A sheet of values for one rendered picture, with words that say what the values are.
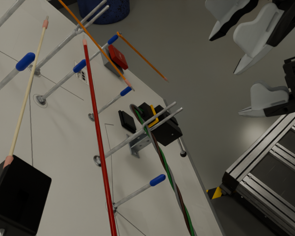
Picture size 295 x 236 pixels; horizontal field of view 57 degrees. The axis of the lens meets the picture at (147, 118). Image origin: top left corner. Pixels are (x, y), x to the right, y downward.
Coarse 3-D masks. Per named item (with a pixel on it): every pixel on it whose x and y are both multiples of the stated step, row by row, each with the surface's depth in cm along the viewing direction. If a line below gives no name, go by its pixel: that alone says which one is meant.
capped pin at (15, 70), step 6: (30, 54) 24; (24, 60) 24; (30, 60) 24; (18, 66) 24; (24, 66) 24; (12, 72) 25; (18, 72) 25; (6, 78) 25; (12, 78) 25; (0, 84) 25
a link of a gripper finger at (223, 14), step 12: (216, 0) 37; (228, 0) 38; (240, 0) 38; (252, 0) 37; (216, 12) 39; (228, 12) 39; (240, 12) 38; (216, 24) 41; (228, 24) 40; (216, 36) 42
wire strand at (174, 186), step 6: (150, 132) 35; (150, 138) 34; (156, 144) 34; (156, 150) 34; (162, 156) 33; (162, 162) 32; (168, 168) 32; (168, 174) 32; (174, 180) 31; (174, 186) 31; (180, 192) 31; (180, 198) 30; (180, 204) 30; (186, 210) 30; (186, 216) 29; (186, 222) 29; (192, 228) 28; (192, 234) 28
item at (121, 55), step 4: (108, 48) 65; (112, 48) 64; (112, 52) 63; (116, 52) 64; (120, 52) 67; (112, 56) 63; (116, 56) 63; (120, 56) 65; (124, 56) 68; (112, 60) 64; (116, 60) 63; (120, 60) 64; (124, 60) 66; (116, 64) 65; (120, 64) 64; (124, 64) 65; (124, 68) 65
